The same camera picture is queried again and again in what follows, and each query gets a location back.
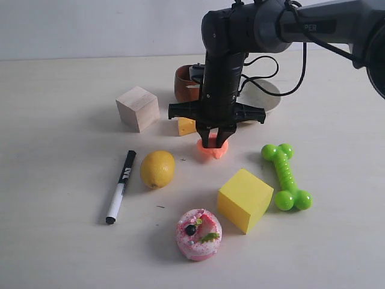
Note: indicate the yellow lemon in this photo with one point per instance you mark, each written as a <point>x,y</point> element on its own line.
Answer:
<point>157,169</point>

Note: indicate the yellow foam cube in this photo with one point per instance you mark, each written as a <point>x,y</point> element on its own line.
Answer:
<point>244,199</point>

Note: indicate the white ceramic bowl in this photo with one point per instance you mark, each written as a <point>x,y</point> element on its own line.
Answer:
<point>253,96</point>

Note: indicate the pink orange putty lump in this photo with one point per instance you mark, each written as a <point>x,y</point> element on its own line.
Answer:
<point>212,151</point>

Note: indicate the brown wooden cup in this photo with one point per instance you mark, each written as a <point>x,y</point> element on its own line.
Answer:
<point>185,90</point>

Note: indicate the yellow cheese wedge toy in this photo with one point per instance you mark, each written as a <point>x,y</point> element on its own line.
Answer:
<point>185,126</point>

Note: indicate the green plastic bone toy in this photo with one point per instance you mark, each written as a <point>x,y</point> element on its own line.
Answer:
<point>290,196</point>

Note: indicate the black white marker pen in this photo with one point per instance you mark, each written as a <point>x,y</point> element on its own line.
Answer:
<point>117,198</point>

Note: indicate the light wooden cube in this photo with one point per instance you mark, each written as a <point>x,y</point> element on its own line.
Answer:
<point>138,108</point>

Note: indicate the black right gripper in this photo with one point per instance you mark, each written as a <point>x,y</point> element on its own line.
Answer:
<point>217,106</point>

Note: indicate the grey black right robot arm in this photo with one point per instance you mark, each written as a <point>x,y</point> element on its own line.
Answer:
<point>352,29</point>

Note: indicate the pink toy cupcake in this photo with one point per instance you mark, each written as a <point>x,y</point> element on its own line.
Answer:
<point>198,234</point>

